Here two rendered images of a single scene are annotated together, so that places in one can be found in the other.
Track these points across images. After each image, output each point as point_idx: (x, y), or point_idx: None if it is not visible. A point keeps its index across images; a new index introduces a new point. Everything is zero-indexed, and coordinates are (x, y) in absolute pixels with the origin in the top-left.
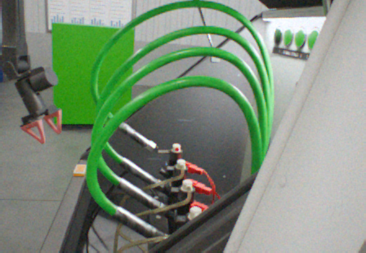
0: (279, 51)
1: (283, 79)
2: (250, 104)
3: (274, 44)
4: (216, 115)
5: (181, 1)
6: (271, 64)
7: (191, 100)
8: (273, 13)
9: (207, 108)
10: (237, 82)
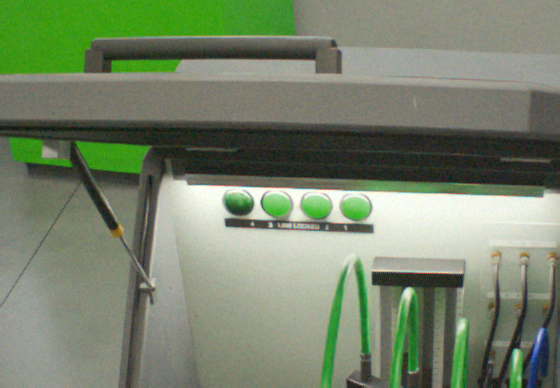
0: (254, 224)
1: (289, 261)
2: (185, 313)
3: (228, 214)
4: (173, 371)
5: (339, 298)
6: (232, 244)
7: (155, 385)
8: (235, 180)
9: (167, 374)
10: (172, 299)
